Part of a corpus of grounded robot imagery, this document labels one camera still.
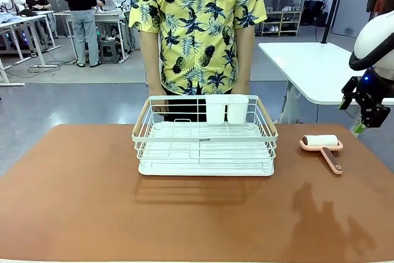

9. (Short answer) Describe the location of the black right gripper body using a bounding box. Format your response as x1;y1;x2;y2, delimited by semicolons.
356;68;392;129

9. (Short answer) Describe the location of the pink lint roller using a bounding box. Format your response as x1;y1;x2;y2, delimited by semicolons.
299;134;344;176

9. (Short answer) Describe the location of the white wire dish rack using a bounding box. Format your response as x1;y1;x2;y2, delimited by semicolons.
131;94;279;178

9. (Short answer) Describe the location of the person's right forearm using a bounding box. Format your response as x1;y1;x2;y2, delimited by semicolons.
140;30;163;87

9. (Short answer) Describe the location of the person's left forearm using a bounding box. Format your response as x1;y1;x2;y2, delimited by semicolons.
235;26;257;84

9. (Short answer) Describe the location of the person's left hand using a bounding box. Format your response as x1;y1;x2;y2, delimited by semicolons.
236;80;252;96

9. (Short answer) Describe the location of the person's right hand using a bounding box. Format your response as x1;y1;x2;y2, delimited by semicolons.
148;83;171;113

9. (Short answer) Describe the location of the large white table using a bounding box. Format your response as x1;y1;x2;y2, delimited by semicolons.
257;41;394;124

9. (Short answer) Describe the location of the black bag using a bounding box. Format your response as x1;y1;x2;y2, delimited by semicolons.
302;0;328;27

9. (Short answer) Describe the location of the black tripod stand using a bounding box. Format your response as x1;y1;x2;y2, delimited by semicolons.
321;0;348;44

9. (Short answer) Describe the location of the wooden shoe shelf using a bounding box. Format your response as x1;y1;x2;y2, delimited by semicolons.
260;9;303;37

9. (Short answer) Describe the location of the white plastic cutlery holder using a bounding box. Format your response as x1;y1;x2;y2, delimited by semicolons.
204;94;250;126

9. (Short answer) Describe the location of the person in yellow pineapple shirt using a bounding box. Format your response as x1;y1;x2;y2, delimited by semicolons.
128;0;268;123

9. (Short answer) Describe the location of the grey step stool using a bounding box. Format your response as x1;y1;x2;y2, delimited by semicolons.
98;39;119;65

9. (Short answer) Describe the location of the white desk with robots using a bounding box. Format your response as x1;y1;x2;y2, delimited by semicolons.
55;9;136;61

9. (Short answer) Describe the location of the white desk with blue cloth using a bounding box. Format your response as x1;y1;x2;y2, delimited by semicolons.
0;10;62;87

